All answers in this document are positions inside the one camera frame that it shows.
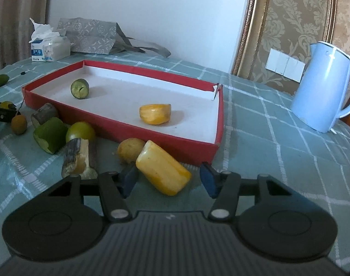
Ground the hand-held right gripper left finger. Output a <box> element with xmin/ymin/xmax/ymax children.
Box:
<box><xmin>47</xmin><ymin>164</ymin><xmax>140</xmax><ymax>222</ymax></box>

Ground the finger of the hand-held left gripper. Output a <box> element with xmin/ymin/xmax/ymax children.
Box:
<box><xmin>0</xmin><ymin>110</ymin><xmax>15</xmax><ymax>127</ymax></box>
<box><xmin>0</xmin><ymin>99</ymin><xmax>17</xmax><ymax>111</ymax></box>

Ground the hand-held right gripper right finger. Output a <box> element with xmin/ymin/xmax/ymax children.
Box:
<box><xmin>199</xmin><ymin>162</ymin><xmax>296</xmax><ymax>222</ymax></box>

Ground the brown longan with stem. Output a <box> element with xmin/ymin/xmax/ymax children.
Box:
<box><xmin>11</xmin><ymin>93</ymin><xmax>28</xmax><ymax>135</ymax></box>

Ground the yellow loquat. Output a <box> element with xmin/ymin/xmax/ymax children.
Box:
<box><xmin>117</xmin><ymin>138</ymin><xmax>147</xmax><ymax>164</ymax></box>

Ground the large yellow pineapple chunk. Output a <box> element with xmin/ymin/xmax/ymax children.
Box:
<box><xmin>135</xmin><ymin>140</ymin><xmax>192</xmax><ymax>196</ymax></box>

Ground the sugarcane piece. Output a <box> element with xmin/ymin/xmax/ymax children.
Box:
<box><xmin>30</xmin><ymin>103</ymin><xmax>60</xmax><ymax>129</ymax></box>
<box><xmin>61</xmin><ymin>138</ymin><xmax>98</xmax><ymax>179</ymax></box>

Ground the red shallow cardboard box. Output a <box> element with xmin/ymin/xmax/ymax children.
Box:
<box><xmin>22</xmin><ymin>60</ymin><xmax>224</xmax><ymax>167</ymax></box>

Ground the large green cucumber piece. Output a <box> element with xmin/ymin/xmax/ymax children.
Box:
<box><xmin>33</xmin><ymin>117</ymin><xmax>69</xmax><ymax>154</ymax></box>

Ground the green lime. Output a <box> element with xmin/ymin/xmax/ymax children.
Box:
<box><xmin>66</xmin><ymin>121</ymin><xmax>96</xmax><ymax>144</ymax></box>

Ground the green checked tablecloth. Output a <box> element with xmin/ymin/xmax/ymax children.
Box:
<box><xmin>0</xmin><ymin>50</ymin><xmax>350</xmax><ymax>276</ymax></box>

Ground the small yellow jackfruit piece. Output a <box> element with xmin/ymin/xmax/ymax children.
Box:
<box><xmin>139</xmin><ymin>104</ymin><xmax>172</xmax><ymax>125</ymax></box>

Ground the white tissue pack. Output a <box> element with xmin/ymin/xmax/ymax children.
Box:
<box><xmin>29</xmin><ymin>17</ymin><xmax>71</xmax><ymax>63</ymax></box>

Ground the small green cucumber piece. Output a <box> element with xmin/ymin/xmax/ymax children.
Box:
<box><xmin>70</xmin><ymin>79</ymin><xmax>90</xmax><ymax>100</ymax></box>

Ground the beige curtain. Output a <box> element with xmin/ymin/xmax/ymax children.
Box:
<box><xmin>0</xmin><ymin>0</ymin><xmax>53</xmax><ymax>69</ymax></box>

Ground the grey patterned paper bag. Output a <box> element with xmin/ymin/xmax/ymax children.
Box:
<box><xmin>56</xmin><ymin>18</ymin><xmax>172</xmax><ymax>58</ymax></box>

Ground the light blue electric kettle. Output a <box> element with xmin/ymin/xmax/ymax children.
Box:
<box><xmin>290</xmin><ymin>41</ymin><xmax>350</xmax><ymax>133</ymax></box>

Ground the white wall switch panel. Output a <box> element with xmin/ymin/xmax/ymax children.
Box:
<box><xmin>265</xmin><ymin>48</ymin><xmax>306</xmax><ymax>82</ymax></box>

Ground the gold ornate frame moulding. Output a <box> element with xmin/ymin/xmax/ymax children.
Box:
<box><xmin>231</xmin><ymin>0</ymin><xmax>339</xmax><ymax>78</ymax></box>

